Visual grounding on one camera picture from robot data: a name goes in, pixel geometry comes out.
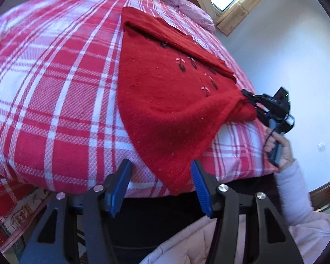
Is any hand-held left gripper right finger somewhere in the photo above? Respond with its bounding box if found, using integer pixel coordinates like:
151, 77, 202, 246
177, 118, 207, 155
190, 159, 304, 264

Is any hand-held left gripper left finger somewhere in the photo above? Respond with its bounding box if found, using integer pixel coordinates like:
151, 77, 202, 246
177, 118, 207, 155
19, 158, 133, 264

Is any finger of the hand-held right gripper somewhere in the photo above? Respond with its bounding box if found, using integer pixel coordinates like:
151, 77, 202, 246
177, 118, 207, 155
241, 89, 265, 103
252, 102, 270, 125

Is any red knitted sweater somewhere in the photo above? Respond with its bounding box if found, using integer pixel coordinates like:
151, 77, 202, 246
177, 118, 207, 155
117, 6, 257, 196

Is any person's right forearm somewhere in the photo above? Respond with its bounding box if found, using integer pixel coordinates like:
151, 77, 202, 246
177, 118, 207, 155
275, 159, 314, 229

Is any person's right hand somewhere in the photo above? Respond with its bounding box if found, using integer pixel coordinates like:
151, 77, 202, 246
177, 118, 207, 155
264, 130, 295, 171

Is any person's pink quilted jacket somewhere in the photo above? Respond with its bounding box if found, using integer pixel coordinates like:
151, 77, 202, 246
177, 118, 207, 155
139, 212, 330, 264

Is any pink pillow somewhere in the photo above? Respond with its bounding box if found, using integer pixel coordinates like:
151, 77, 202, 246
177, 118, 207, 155
163, 0, 215, 32

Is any printed cloth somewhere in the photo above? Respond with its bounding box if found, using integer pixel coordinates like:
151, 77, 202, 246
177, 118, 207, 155
1, 190, 53, 253

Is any red plaid bedsheet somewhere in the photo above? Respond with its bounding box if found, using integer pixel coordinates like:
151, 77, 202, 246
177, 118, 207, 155
0, 0, 278, 248

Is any window with wooden frame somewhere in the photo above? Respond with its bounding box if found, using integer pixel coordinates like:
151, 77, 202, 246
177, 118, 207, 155
217, 0, 285, 36

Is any round wooden frame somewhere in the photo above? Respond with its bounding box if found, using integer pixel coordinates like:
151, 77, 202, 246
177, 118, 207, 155
309, 174, 330, 212

